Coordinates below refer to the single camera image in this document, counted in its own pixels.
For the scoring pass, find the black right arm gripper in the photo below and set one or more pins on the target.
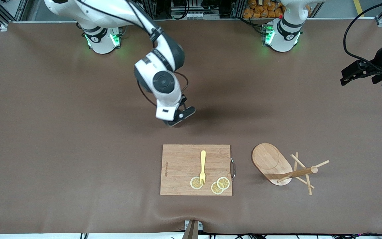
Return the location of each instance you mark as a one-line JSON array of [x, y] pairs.
[[183, 101]]

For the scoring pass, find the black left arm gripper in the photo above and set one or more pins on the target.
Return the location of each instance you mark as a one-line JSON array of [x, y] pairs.
[[374, 67]]

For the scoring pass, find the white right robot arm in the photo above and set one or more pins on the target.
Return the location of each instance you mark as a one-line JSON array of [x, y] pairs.
[[162, 83]]

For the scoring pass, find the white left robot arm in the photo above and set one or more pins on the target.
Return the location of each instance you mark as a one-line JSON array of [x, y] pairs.
[[282, 36]]

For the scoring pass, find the wooden mug tree rack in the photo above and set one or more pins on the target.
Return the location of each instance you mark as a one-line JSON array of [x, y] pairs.
[[270, 159]]

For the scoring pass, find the yellow plastic fork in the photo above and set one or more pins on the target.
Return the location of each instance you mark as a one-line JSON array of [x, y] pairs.
[[203, 159]]

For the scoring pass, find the lemon slice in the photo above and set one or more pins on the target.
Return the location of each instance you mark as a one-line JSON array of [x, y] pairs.
[[215, 190], [224, 183], [194, 183]]

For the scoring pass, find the brown table mat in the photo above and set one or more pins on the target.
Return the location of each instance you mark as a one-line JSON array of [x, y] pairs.
[[78, 99]]

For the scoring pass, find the orange packaged snacks heap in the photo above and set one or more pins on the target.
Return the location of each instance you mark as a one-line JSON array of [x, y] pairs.
[[260, 10]]

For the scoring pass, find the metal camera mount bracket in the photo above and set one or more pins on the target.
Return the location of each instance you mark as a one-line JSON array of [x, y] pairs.
[[192, 232]]

